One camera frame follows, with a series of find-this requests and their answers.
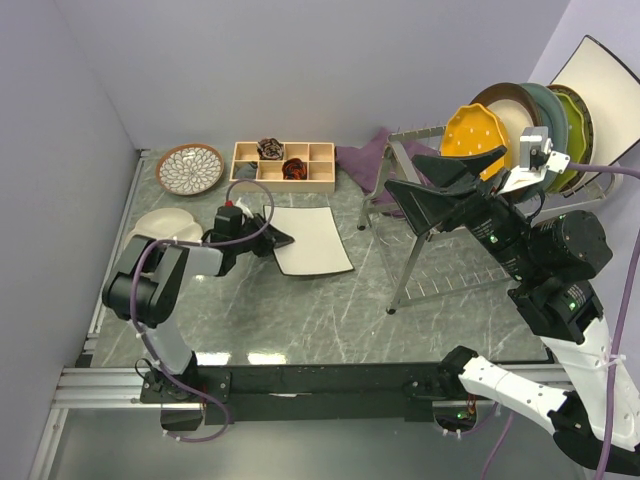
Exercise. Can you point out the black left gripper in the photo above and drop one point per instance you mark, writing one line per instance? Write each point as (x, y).
(273, 237)

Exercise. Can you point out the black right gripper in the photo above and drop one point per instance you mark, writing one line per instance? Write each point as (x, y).
(445, 207)

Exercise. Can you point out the white square plate black rim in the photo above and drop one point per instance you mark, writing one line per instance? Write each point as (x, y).
(317, 248)

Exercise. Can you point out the yellow polka dot plate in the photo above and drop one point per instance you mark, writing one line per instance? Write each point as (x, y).
(473, 130)

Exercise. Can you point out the cream divided plate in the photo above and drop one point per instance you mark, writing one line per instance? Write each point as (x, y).
(166, 223)

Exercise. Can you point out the floral patterned round plate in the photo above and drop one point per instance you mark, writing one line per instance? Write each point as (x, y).
(189, 169)

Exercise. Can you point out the brown rimmed cream plate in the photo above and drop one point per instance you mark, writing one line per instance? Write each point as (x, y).
(514, 106)

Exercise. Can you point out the teal round plate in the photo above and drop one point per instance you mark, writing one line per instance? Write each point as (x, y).
(552, 114)

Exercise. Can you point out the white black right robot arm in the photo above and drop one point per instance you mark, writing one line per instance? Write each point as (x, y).
(596, 422)

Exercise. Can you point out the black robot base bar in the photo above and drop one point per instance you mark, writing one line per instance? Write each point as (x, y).
(251, 393)

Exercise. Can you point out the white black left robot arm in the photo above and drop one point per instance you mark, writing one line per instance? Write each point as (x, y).
(144, 286)

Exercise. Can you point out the steel dish rack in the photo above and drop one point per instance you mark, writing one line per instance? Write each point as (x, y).
(432, 265)

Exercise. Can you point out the orange black rolled fabric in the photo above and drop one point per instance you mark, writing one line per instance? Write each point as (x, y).
(294, 169)

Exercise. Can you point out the purple cloth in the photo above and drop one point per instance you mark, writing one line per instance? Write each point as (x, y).
(362, 163)

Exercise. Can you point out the dark grey rolled fabric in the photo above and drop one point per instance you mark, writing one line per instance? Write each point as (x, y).
(246, 170)

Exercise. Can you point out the wooden compartment tray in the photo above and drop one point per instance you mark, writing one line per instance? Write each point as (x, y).
(318, 156)

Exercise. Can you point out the brown patterned rolled fabric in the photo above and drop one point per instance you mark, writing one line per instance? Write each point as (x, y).
(270, 149)

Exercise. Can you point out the green scalloped plate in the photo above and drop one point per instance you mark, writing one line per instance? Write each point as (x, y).
(578, 134)

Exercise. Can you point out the rear white square plate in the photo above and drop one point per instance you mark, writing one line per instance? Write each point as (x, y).
(610, 90)

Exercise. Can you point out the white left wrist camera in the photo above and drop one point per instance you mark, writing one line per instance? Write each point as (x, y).
(239, 204)

